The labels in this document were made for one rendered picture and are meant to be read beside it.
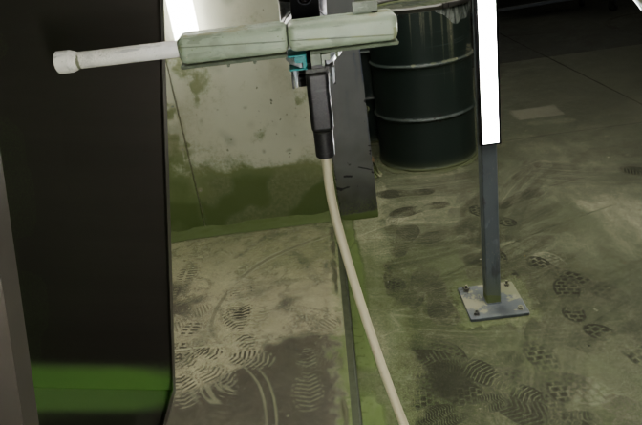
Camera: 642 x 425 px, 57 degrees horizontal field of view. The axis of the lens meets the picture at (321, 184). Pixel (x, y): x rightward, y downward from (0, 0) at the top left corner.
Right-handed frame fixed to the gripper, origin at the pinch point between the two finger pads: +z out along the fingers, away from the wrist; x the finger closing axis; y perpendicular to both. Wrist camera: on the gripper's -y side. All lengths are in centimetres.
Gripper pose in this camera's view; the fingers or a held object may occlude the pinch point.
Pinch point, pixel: (312, 56)
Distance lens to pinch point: 87.1
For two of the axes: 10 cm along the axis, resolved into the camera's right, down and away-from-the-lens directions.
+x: -9.9, 1.2, -0.2
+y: 1.0, 8.9, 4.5
